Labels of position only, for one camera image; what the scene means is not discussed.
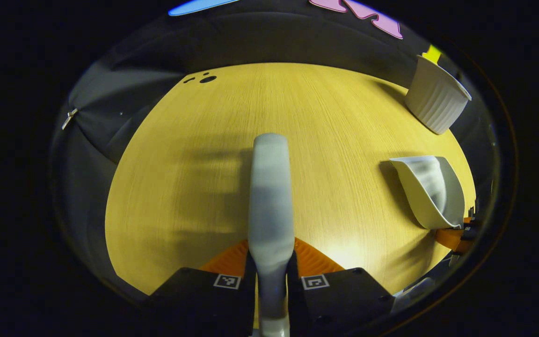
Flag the white dustpan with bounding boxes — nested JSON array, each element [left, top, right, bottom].
[[389, 156, 466, 230]]

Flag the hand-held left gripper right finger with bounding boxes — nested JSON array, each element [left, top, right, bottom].
[[287, 238, 395, 337]]

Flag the black backdrop cloth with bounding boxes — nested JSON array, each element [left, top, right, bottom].
[[50, 0, 495, 300]]

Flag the white garbage bin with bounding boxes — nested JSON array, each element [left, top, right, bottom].
[[404, 55, 472, 135]]

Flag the wooden desktop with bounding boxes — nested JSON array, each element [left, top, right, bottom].
[[105, 62, 477, 328]]

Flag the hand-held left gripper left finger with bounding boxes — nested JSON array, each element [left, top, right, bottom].
[[150, 238, 257, 337]]

